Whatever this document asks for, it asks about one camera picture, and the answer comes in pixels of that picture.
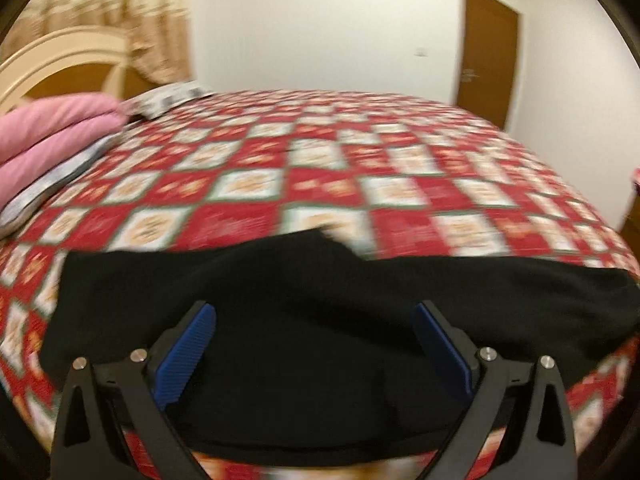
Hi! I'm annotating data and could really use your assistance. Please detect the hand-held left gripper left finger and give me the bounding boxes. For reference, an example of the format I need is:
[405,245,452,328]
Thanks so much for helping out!
[50,300,218,480]

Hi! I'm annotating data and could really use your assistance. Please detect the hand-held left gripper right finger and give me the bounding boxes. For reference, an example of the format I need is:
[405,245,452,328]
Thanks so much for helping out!
[414,301,578,480]

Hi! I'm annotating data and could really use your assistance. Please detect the black pants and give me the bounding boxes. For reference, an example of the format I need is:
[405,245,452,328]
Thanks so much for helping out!
[42,227,640,453]

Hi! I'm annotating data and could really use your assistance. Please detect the red checkered bedspread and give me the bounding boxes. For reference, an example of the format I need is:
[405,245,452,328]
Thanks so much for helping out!
[0,89,640,480]

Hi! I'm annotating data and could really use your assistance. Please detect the grey patterned pillow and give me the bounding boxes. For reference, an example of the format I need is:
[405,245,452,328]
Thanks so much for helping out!
[0,132,118,241]
[120,80,216,121]

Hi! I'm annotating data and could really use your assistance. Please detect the folded pink blanket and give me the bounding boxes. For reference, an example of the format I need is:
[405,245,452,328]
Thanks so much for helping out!
[0,92,128,208]

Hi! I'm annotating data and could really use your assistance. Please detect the brown wooden door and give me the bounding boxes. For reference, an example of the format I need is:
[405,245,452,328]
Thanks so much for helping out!
[452,0,521,131]

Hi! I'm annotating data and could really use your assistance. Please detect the cream wooden headboard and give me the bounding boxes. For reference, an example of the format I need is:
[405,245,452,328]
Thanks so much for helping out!
[0,27,151,121]

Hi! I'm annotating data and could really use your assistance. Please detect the beige patterned curtain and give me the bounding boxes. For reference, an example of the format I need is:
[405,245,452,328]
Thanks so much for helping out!
[10,0,198,86]

